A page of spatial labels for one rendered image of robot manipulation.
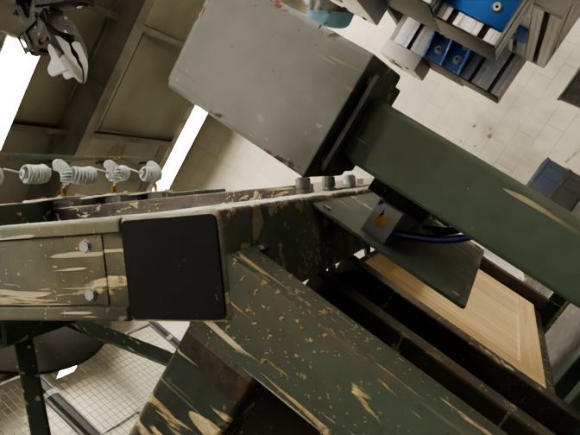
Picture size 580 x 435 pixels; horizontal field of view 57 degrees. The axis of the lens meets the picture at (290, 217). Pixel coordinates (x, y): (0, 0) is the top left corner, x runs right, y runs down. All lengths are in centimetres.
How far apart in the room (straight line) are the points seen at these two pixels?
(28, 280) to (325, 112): 40
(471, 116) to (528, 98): 60
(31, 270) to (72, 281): 6
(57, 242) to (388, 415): 39
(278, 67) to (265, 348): 26
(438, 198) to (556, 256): 10
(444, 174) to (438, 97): 601
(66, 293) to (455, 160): 43
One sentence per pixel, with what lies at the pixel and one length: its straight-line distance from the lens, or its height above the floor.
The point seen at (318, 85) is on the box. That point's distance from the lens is 47.
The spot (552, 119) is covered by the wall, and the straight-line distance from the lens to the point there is 642.
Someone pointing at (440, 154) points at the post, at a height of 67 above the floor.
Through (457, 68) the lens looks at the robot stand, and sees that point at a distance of 122.
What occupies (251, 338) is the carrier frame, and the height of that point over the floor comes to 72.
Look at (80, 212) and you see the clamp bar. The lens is 192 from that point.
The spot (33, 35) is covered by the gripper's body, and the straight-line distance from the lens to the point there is 118.
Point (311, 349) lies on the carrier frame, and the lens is 50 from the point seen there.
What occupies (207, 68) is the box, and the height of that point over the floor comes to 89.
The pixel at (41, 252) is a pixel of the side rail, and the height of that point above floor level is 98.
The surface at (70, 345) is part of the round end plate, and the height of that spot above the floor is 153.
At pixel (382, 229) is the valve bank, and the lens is 74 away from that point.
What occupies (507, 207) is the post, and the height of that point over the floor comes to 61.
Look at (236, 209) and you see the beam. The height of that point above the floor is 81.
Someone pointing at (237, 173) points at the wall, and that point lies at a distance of 715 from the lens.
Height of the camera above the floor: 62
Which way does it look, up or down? 16 degrees up
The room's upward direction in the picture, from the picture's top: 55 degrees counter-clockwise
